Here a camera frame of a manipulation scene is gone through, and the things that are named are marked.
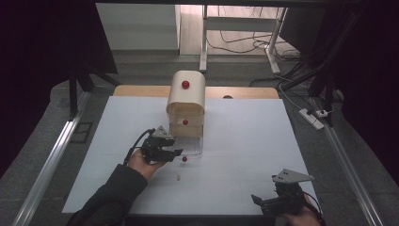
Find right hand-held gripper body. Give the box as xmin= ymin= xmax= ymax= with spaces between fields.
xmin=271 ymin=169 xmax=315 ymax=217

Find white power strip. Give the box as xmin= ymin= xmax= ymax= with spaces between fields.
xmin=297 ymin=107 xmax=326 ymax=131

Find aluminium floor rail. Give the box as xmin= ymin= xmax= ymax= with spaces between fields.
xmin=11 ymin=90 xmax=92 ymax=226
xmin=309 ymin=97 xmax=386 ymax=226

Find person's right hand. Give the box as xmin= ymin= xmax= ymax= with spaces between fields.
xmin=279 ymin=205 xmax=323 ymax=226

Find person's left hand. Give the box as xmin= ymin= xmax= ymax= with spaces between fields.
xmin=127 ymin=148 xmax=168 ymax=181

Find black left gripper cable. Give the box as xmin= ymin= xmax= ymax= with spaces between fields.
xmin=123 ymin=127 xmax=156 ymax=167

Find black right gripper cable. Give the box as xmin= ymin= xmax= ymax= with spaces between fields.
xmin=300 ymin=190 xmax=327 ymax=226

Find white paper sheet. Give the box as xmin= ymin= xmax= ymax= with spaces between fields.
xmin=61 ymin=95 xmax=318 ymax=217

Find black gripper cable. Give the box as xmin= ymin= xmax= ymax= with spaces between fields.
xmin=123 ymin=127 xmax=156 ymax=167
xmin=300 ymin=190 xmax=327 ymax=226

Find white desk frame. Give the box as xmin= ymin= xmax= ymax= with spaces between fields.
xmin=199 ymin=4 xmax=289 ymax=75

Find black metal stand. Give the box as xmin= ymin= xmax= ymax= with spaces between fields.
xmin=281 ymin=10 xmax=363 ymax=127
xmin=67 ymin=60 xmax=122 ymax=120

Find wooden table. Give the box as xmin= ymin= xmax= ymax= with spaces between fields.
xmin=112 ymin=84 xmax=280 ymax=100

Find black floor cables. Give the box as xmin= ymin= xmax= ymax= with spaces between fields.
xmin=206 ymin=29 xmax=303 ymax=63

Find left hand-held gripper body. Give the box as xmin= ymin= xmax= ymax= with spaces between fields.
xmin=139 ymin=125 xmax=174 ymax=165

